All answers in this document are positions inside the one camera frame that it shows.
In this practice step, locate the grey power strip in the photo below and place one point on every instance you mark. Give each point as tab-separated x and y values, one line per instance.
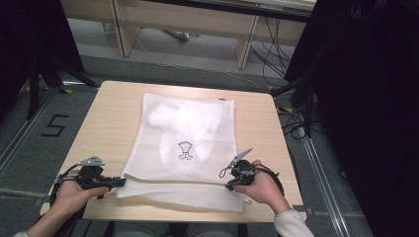
179	35

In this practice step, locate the black curtain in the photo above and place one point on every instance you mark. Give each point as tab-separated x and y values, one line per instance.
369	98
29	39

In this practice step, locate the person's right hand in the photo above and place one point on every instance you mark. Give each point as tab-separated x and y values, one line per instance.
263	189

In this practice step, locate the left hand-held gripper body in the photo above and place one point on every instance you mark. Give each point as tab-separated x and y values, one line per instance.
92	174

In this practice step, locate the metal floor rail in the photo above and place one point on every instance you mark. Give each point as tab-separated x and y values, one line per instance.
19	138
324	184

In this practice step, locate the light wooden desk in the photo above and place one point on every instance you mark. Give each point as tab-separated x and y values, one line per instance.
184	18

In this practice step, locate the black metal stand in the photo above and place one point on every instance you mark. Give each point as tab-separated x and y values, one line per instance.
46	75
304	98

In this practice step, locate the person's left hand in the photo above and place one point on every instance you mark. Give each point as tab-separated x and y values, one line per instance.
74	197

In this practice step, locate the white mesh laundry bag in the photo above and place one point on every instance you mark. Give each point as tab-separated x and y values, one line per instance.
184	131

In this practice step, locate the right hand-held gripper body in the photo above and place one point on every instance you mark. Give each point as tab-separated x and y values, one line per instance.
243	169

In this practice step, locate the person's legs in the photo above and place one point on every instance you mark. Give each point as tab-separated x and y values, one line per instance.
171	229

